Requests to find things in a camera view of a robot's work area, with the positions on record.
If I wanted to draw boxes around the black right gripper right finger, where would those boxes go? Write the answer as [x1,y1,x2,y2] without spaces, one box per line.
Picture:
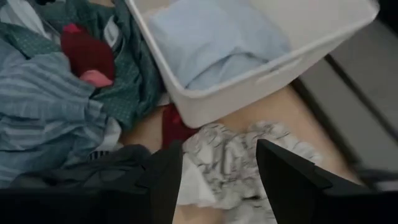
[255,138,335,224]

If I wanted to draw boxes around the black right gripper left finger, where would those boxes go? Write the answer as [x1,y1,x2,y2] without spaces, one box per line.
[136,139,185,224]

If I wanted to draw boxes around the plain white sock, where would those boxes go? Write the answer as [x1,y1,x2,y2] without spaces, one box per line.
[176,154,218,208]

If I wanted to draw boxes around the small red sock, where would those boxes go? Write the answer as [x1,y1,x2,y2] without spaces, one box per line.
[160,104,200,150]

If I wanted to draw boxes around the dark grey boxer briefs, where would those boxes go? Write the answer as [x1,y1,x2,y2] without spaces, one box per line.
[9,143,175,195]

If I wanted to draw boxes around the white sock with label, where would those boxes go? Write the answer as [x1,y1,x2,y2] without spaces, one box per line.
[93,117,123,153]

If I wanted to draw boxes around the teal dotted garment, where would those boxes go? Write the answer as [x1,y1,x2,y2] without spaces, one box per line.
[18,0,165,131]

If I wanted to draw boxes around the light blue shirt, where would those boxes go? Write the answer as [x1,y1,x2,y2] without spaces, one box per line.
[147,5,292,91]

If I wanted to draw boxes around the blue striped shirt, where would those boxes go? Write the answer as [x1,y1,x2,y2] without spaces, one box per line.
[0,37,109,187]

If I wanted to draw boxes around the maroon sock with pink toe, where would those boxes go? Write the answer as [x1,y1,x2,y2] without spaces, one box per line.
[60,23,116,89]

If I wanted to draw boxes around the white shirt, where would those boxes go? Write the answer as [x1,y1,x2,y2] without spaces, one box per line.
[0,0,52,40]

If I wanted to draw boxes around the white cloth with grey print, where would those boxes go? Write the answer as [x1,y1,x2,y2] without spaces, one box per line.
[182,120,324,224]

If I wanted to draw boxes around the white plastic laundry basket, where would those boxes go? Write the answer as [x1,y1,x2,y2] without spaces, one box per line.
[124,0,381,129]

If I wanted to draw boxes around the black aluminium frame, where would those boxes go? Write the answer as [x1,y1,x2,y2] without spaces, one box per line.
[290,54,398,190]

